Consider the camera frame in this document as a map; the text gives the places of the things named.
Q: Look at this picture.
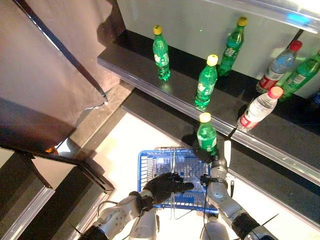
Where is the blue plastic shopping basket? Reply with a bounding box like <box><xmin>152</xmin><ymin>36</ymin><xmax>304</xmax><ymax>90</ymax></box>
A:
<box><xmin>137</xmin><ymin>149</ymin><xmax>219</xmax><ymax>221</ymax></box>

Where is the green soda bottle yellow cap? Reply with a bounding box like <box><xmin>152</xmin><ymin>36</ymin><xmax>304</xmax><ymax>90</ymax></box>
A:
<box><xmin>216</xmin><ymin>16</ymin><xmax>249</xmax><ymax>77</ymax></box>
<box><xmin>152</xmin><ymin>24</ymin><xmax>172</xmax><ymax>82</ymax></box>
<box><xmin>278</xmin><ymin>49</ymin><xmax>320</xmax><ymax>102</ymax></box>
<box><xmin>196</xmin><ymin>112</ymin><xmax>218</xmax><ymax>156</ymax></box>
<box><xmin>194</xmin><ymin>54</ymin><xmax>219</xmax><ymax>111</ymax></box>

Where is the black shelf board clear rail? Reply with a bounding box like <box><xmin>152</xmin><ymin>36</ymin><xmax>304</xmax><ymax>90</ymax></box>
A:
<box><xmin>96</xmin><ymin>29</ymin><xmax>235</xmax><ymax>138</ymax></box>
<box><xmin>229</xmin><ymin>74</ymin><xmax>320</xmax><ymax>188</ymax></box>

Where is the silver robot leg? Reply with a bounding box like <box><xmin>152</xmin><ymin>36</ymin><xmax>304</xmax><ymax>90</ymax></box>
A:
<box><xmin>200</xmin><ymin>214</ymin><xmax>230</xmax><ymax>240</ymax></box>
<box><xmin>128</xmin><ymin>208</ymin><xmax>161</xmax><ymax>240</ymax></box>

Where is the grey shelf board clear rail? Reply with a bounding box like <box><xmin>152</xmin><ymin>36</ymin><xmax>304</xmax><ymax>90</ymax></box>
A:
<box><xmin>206</xmin><ymin>0</ymin><xmax>320</xmax><ymax>35</ymax></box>

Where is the silver left robot leg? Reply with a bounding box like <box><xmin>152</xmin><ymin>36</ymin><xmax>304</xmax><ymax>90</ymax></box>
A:
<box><xmin>128</xmin><ymin>208</ymin><xmax>161</xmax><ymax>240</ymax></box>

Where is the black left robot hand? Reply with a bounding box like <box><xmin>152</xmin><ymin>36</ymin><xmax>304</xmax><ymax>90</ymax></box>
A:
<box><xmin>143</xmin><ymin>172</ymin><xmax>195</xmax><ymax>205</ymax></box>

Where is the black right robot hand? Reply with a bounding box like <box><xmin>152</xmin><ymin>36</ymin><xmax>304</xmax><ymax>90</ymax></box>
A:
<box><xmin>194</xmin><ymin>138</ymin><xmax>233</xmax><ymax>166</ymax></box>

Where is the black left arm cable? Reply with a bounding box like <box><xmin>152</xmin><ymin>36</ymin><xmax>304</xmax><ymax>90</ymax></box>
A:
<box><xmin>95</xmin><ymin>199</ymin><xmax>119</xmax><ymax>221</ymax></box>

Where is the clear water bottle red cap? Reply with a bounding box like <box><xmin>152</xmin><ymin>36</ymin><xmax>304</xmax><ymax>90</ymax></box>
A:
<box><xmin>236</xmin><ymin>85</ymin><xmax>284</xmax><ymax>133</ymax></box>
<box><xmin>255</xmin><ymin>39</ymin><xmax>304</xmax><ymax>95</ymax></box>

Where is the silver right robot leg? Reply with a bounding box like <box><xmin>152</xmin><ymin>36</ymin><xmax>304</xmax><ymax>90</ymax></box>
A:
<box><xmin>200</xmin><ymin>214</ymin><xmax>230</xmax><ymax>240</ymax></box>

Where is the dark shelf upright post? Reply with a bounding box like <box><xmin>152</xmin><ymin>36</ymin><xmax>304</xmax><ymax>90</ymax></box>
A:
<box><xmin>293</xmin><ymin>27</ymin><xmax>305</xmax><ymax>43</ymax></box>

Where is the black framed cabinet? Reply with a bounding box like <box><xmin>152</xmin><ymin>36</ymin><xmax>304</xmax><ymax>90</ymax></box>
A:
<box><xmin>0</xmin><ymin>143</ymin><xmax>116</xmax><ymax>240</ymax></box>

